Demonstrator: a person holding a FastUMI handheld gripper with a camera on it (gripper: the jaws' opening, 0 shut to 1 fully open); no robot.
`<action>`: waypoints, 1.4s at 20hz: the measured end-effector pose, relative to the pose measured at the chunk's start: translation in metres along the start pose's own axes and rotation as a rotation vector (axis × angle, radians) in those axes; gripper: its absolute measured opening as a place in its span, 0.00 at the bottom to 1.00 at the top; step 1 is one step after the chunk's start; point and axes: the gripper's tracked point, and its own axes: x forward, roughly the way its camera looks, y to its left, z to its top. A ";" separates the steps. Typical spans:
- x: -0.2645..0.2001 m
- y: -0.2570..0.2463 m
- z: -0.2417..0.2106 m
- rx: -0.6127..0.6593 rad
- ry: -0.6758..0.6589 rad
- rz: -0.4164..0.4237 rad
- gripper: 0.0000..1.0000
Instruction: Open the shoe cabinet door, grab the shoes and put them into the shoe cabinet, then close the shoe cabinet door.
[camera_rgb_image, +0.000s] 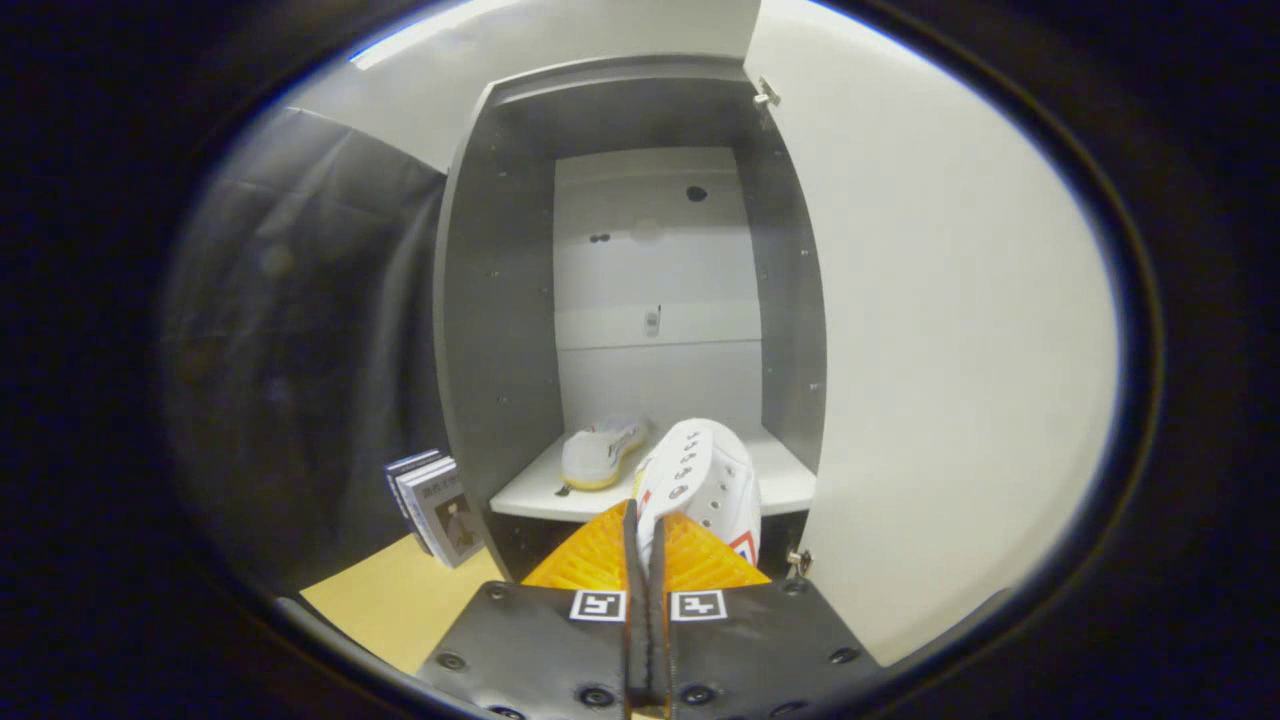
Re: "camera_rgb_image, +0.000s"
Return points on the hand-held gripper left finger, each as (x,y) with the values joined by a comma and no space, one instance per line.
(634,640)

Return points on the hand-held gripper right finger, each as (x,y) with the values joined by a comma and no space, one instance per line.
(660,640)

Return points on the white canvas shoe red mark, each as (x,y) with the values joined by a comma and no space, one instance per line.
(705,480)

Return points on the white canvas shoe yellow sole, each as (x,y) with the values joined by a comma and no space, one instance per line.
(598,455)

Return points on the dark grey shoe cabinet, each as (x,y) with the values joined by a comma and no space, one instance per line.
(500,330)

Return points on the light grey shoe cabinet door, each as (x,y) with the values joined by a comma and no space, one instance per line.
(950,350)

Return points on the metal cabinet hinge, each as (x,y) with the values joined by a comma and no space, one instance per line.
(765,95)
(798,562)

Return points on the white cabinet shelf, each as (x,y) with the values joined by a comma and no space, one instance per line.
(535,490)

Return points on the book with figure cover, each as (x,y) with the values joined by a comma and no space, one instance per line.
(450,515)

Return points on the ceiling light strip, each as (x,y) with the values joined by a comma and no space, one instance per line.
(400,45)

